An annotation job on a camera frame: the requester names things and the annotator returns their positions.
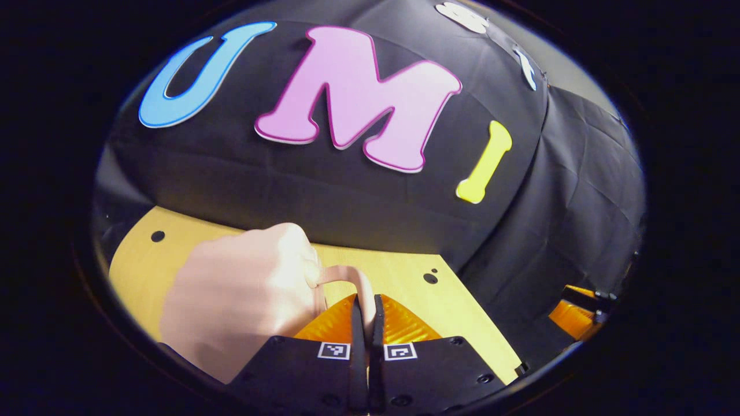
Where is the black backdrop cloth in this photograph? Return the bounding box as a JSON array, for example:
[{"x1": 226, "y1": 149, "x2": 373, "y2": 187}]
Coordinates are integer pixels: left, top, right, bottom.
[{"x1": 92, "y1": 0, "x2": 647, "y2": 370}]

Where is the pink suitcase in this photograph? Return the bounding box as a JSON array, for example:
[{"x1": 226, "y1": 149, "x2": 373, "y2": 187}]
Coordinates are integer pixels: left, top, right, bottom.
[{"x1": 159, "y1": 222, "x2": 376, "y2": 385}]

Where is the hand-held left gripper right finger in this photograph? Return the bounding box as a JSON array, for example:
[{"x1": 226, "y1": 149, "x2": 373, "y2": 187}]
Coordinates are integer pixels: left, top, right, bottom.
[{"x1": 370, "y1": 294, "x2": 509, "y2": 414}]

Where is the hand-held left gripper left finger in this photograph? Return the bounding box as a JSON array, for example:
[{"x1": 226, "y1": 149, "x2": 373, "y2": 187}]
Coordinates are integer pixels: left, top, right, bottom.
[{"x1": 228, "y1": 294, "x2": 369, "y2": 414}]

